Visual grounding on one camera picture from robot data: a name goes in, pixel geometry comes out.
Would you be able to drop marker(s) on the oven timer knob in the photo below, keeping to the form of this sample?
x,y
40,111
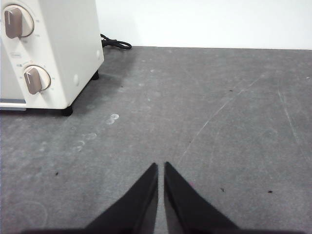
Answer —
x,y
34,80

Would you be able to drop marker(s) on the cream toaster oven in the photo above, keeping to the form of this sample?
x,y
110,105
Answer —
x,y
68,36

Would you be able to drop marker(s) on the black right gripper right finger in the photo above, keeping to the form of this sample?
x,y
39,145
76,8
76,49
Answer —
x,y
185,207

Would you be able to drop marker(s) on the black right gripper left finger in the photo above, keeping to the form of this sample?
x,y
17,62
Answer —
x,y
136,207

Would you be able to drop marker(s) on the oven temperature knob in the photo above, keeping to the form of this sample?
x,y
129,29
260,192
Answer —
x,y
14,22

